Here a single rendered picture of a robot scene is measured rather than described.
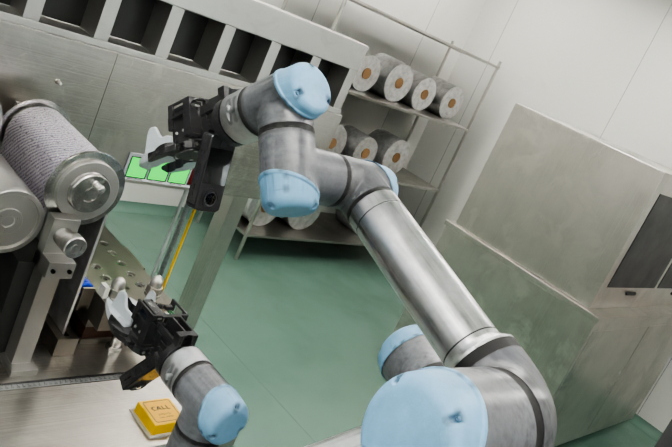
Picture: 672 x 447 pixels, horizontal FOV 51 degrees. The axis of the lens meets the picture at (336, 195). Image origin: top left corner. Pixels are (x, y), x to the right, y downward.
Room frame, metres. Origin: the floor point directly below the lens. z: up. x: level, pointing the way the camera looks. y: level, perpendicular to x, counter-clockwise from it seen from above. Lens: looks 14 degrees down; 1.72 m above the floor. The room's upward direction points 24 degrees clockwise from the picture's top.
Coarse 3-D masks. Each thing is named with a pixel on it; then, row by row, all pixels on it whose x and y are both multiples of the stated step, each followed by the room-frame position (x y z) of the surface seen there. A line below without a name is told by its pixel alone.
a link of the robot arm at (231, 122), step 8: (232, 96) 0.97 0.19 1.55; (224, 104) 0.97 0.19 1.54; (232, 104) 0.96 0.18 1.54; (224, 112) 0.96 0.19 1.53; (232, 112) 0.95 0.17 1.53; (224, 120) 0.96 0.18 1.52; (232, 120) 0.95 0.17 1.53; (240, 120) 0.94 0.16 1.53; (224, 128) 0.96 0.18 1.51; (232, 128) 0.95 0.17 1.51; (240, 128) 0.95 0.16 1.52; (232, 136) 0.96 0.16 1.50; (240, 136) 0.96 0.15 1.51; (248, 136) 0.96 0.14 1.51; (256, 136) 0.96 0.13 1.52
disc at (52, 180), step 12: (72, 156) 1.17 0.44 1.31; (84, 156) 1.18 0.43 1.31; (96, 156) 1.20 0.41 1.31; (108, 156) 1.21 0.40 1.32; (60, 168) 1.15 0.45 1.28; (120, 168) 1.24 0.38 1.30; (48, 180) 1.15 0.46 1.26; (120, 180) 1.25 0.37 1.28; (48, 192) 1.15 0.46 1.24; (120, 192) 1.25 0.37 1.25; (48, 204) 1.15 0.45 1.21; (96, 216) 1.23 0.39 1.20
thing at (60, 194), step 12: (72, 168) 1.16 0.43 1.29; (84, 168) 1.18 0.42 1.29; (96, 168) 1.19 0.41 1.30; (108, 168) 1.21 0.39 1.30; (60, 180) 1.15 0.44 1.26; (72, 180) 1.17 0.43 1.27; (108, 180) 1.22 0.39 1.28; (60, 192) 1.15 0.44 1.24; (60, 204) 1.16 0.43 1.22; (108, 204) 1.23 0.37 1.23; (84, 216) 1.20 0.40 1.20
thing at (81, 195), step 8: (80, 176) 1.17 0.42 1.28; (88, 176) 1.18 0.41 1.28; (96, 176) 1.19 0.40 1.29; (72, 184) 1.17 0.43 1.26; (80, 184) 1.17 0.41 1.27; (88, 184) 1.18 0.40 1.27; (104, 184) 1.20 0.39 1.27; (72, 192) 1.16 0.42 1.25; (80, 192) 1.17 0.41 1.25; (88, 192) 1.18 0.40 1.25; (96, 192) 1.20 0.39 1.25; (104, 192) 1.21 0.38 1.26; (72, 200) 1.16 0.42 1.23; (80, 200) 1.18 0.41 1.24; (88, 200) 1.19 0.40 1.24; (96, 200) 1.20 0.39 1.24; (104, 200) 1.21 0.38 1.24; (80, 208) 1.18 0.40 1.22; (88, 208) 1.19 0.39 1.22; (96, 208) 1.20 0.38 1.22
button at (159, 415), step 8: (152, 400) 1.19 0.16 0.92; (160, 400) 1.20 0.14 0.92; (168, 400) 1.21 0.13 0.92; (136, 408) 1.16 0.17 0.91; (144, 408) 1.15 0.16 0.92; (152, 408) 1.16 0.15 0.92; (160, 408) 1.17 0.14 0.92; (168, 408) 1.18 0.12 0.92; (176, 408) 1.19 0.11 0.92; (144, 416) 1.14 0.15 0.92; (152, 416) 1.14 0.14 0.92; (160, 416) 1.15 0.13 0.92; (168, 416) 1.16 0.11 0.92; (176, 416) 1.17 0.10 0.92; (144, 424) 1.14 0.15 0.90; (152, 424) 1.13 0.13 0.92; (160, 424) 1.13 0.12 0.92; (168, 424) 1.14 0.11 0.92; (152, 432) 1.12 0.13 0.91; (160, 432) 1.13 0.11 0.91
